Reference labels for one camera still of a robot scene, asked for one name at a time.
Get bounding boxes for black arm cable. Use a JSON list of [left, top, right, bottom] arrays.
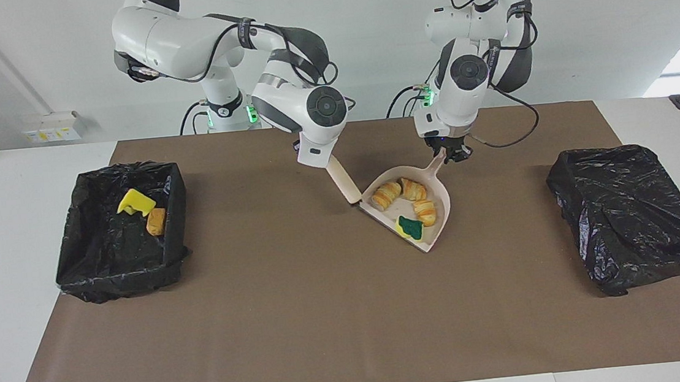
[[450, 0, 549, 153], [134, 2, 357, 130]]

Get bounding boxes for brown table mat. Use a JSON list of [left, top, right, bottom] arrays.
[[0, 92, 680, 382]]

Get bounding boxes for striped croissant piece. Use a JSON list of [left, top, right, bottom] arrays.
[[400, 175, 429, 204], [370, 180, 404, 212]]

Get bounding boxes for plain yellow sponge piece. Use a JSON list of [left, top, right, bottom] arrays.
[[395, 213, 426, 244]]

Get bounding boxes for black base power cable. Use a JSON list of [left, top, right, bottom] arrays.
[[384, 84, 432, 118], [177, 100, 213, 137]]

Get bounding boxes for bin wrapped in black bag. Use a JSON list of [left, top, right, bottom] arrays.
[[543, 139, 680, 302]]

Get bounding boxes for brown bread roll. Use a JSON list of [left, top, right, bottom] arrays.
[[144, 207, 170, 237]]

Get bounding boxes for pale bread chunk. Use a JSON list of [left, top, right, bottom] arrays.
[[413, 198, 439, 229]]

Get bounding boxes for notched yellow sponge chunk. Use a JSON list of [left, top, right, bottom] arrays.
[[115, 185, 159, 219]]

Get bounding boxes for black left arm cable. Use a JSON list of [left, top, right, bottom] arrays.
[[450, 0, 549, 153]]

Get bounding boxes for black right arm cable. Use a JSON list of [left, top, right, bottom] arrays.
[[134, 2, 357, 130]]

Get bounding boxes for white wall socket box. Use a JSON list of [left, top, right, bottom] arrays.
[[21, 109, 90, 146]]

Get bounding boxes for open bin with black liner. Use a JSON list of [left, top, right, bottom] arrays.
[[45, 157, 196, 308]]

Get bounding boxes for beige hand brush black bristles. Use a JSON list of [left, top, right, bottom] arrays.
[[325, 152, 364, 207]]

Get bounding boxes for beige plastic dustpan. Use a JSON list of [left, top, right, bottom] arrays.
[[354, 150, 457, 258]]

